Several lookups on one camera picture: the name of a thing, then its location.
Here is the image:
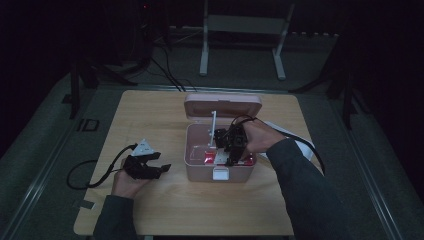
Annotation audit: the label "person's left hand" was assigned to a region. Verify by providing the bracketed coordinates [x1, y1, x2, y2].
[111, 162, 152, 200]

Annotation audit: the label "black tripod stand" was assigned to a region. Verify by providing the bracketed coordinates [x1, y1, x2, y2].
[289, 31, 359, 132]
[68, 58, 138, 120]

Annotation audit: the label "white metal stand frame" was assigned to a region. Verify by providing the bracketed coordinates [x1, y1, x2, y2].
[199, 2, 296, 82]

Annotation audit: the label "white and red packet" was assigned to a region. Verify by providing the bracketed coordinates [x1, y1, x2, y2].
[215, 153, 231, 166]

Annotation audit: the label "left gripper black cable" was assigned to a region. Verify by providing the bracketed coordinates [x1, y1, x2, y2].
[66, 143, 139, 191]

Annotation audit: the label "black floor cables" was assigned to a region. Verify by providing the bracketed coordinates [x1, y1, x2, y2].
[149, 46, 198, 93]

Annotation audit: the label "person's right hand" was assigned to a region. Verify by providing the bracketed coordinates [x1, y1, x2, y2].
[242, 119, 286, 156]

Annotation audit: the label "pink storage box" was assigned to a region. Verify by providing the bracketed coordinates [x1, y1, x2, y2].
[183, 92, 264, 183]

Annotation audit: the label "clear plastic packet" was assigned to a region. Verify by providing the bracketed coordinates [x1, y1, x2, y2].
[188, 145, 206, 162]

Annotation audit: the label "white upright bar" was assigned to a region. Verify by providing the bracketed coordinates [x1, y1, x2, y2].
[207, 110, 218, 148]

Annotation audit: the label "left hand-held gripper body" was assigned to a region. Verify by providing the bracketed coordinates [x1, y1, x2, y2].
[123, 138, 165, 180]

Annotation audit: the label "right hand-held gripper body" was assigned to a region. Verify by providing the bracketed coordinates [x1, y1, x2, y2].
[227, 125, 250, 156]

